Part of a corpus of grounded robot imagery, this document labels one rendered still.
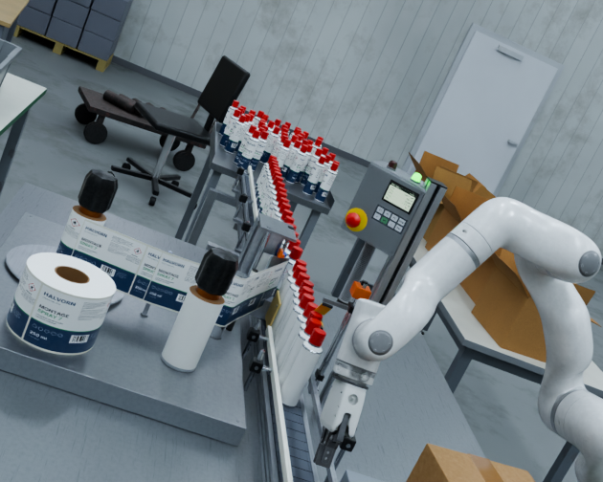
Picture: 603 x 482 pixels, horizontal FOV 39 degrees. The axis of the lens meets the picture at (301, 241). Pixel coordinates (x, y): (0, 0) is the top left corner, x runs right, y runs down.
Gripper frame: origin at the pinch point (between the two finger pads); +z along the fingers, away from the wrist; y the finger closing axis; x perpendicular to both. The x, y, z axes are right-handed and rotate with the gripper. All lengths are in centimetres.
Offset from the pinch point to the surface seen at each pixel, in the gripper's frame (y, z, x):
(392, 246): 38, -48, -12
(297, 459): 19.4, 5.6, -1.0
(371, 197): 41, -57, -3
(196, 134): 434, -116, 18
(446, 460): -12.5, -8.0, -18.6
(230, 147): 266, -90, 10
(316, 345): 34.4, -18.6, -0.7
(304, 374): 36.3, -11.2, -1.0
